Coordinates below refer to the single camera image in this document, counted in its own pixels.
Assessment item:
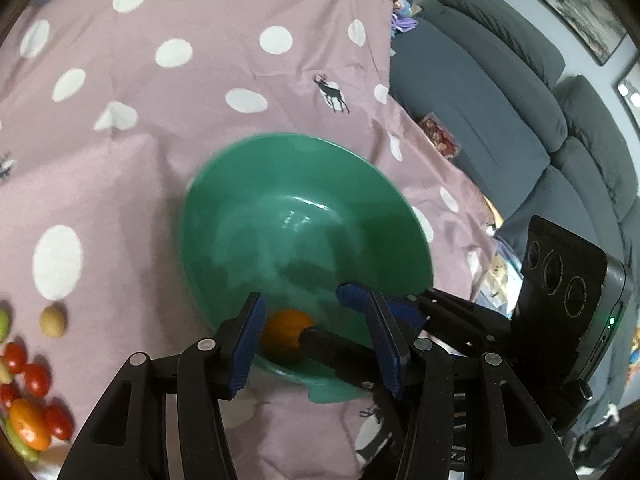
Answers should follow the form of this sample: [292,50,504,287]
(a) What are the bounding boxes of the green plastic bowl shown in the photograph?
[178,131,435,404]

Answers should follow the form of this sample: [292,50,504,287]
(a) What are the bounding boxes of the grey sofa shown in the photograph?
[387,0,640,411]

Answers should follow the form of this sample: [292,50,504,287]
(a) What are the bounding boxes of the tan longan fruit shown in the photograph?
[39,304,67,339]
[0,359,13,385]

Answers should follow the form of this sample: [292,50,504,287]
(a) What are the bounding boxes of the red snack packet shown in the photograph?
[419,113,460,160]

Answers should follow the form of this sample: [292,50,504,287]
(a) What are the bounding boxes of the orange mandarin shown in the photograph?
[9,399,51,452]
[259,309,314,362]

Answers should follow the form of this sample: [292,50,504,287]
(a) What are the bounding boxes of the pink polka dot tablecloth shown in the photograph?
[0,0,507,480]

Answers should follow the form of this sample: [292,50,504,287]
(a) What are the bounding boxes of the purple folded clothes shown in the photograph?
[390,0,422,38]

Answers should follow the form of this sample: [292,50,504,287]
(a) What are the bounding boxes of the dark red cherry tomato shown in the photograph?
[43,404,75,441]

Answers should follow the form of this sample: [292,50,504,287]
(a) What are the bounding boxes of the green fruit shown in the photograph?
[1,419,39,464]
[0,309,12,344]

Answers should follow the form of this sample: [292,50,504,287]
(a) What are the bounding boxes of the framed wall picture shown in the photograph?
[541,0,627,66]

